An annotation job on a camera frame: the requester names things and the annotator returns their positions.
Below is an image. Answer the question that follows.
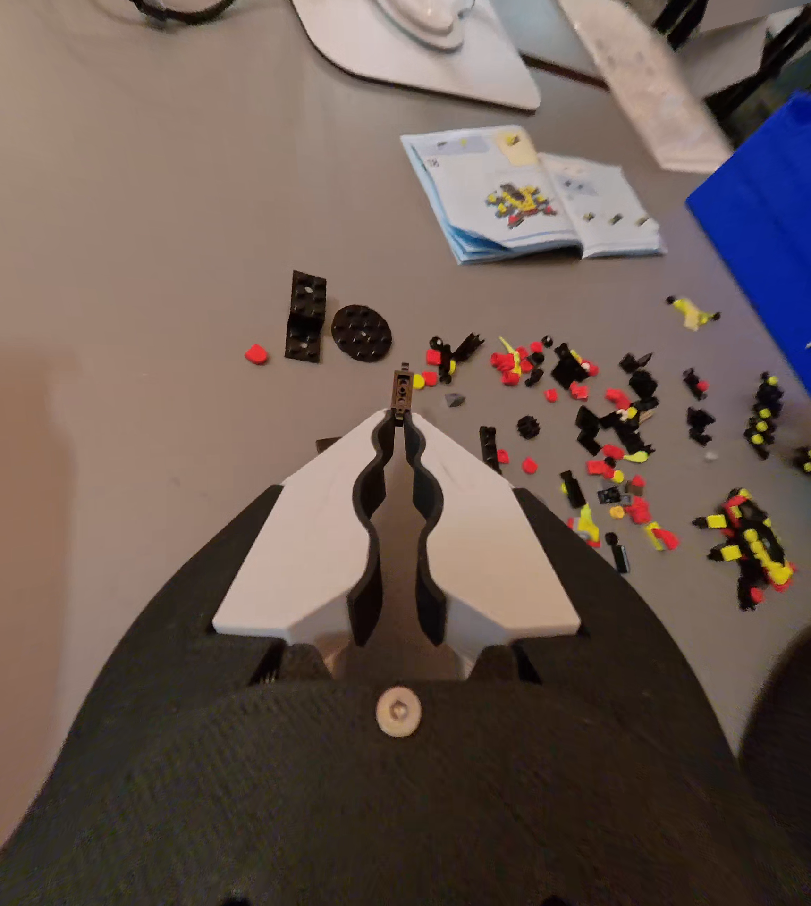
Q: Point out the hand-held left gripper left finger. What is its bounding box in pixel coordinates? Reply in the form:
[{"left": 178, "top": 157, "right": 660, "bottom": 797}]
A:
[{"left": 211, "top": 408, "right": 401, "bottom": 648}]

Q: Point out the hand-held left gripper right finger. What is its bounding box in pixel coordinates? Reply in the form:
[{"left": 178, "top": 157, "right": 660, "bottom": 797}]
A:
[{"left": 401, "top": 411, "right": 583, "bottom": 677}]

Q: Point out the yellow black red lego model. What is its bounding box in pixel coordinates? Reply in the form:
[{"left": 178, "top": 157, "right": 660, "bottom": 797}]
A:
[{"left": 692, "top": 488, "right": 797, "bottom": 611}]

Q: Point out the pile of lego pieces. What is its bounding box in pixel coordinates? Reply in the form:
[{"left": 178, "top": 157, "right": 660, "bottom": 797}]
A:
[{"left": 416, "top": 329, "right": 683, "bottom": 576}]

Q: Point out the black lego hinge plate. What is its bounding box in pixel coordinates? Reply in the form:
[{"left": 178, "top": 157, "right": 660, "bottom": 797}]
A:
[{"left": 391, "top": 362, "right": 415, "bottom": 426}]

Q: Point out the black round lego stand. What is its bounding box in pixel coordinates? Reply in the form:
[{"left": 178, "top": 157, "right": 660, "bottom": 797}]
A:
[{"left": 284, "top": 269, "right": 394, "bottom": 365}]

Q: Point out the lego instruction booklet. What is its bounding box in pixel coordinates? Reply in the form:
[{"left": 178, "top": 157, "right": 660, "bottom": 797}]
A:
[{"left": 400, "top": 126, "right": 665, "bottom": 266}]

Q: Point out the blue plastic bin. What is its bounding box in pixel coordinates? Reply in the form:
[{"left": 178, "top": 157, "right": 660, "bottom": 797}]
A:
[{"left": 685, "top": 92, "right": 811, "bottom": 404}]

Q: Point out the silver monitor stand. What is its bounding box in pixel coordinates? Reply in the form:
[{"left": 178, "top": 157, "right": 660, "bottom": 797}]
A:
[{"left": 291, "top": 0, "right": 541, "bottom": 113}]

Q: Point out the yellow elastic cord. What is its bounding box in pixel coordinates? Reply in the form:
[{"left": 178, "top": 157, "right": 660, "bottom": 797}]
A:
[{"left": 666, "top": 296, "right": 722, "bottom": 332}]

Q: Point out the black cable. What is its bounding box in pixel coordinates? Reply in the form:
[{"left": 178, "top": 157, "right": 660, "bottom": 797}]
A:
[{"left": 126, "top": 0, "right": 238, "bottom": 26}]

